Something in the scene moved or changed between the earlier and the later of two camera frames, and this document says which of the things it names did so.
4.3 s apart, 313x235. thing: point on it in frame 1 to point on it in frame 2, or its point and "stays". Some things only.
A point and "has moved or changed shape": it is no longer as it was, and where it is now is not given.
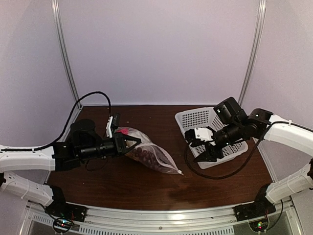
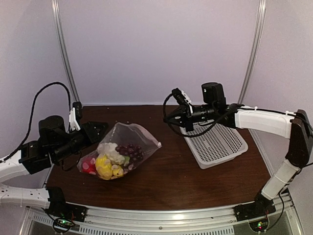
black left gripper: [120, 143] to [91, 136]
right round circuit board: [259, 224] stays
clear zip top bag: [146, 151] to [126, 146]
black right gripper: [208, 156] to [180, 111]
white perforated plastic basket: [204, 118] stays
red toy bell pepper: [124, 131] to [88, 165]
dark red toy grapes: [149, 155] has moved or changed shape
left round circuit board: [62, 225] stays
